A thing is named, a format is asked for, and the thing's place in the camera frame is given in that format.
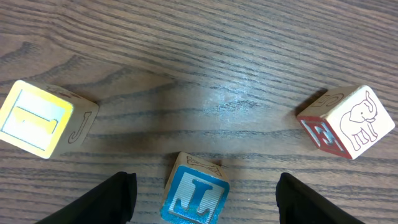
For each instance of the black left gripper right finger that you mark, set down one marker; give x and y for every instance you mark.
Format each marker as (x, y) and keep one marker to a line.
(300, 204)

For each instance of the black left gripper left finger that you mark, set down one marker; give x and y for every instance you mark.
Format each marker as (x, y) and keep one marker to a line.
(112, 201)

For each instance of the blue T wooden block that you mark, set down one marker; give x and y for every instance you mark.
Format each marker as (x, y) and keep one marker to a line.
(196, 191)

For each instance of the red C wooden block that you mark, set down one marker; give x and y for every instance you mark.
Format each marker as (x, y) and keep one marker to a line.
(346, 121)

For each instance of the yellow top left block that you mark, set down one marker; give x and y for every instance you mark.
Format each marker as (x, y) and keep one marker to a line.
(45, 120)

